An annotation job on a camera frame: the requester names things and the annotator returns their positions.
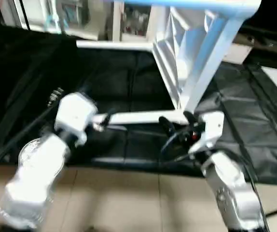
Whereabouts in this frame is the colourful background box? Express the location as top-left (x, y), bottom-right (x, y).
top-left (44, 0), bottom-right (92, 30)

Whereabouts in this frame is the black work surface mat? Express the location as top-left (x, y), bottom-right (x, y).
top-left (0, 24), bottom-right (277, 187)

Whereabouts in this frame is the white glass door cabinet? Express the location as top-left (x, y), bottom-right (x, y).
top-left (111, 17), bottom-right (170, 43)

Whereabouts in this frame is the white drawer unit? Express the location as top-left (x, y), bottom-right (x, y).
top-left (223, 43), bottom-right (253, 64)

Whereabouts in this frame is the black vertical pole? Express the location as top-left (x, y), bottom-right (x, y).
top-left (13, 0), bottom-right (31, 30)

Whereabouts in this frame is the white plastic table top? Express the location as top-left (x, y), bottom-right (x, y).
top-left (152, 4), bottom-right (263, 114)

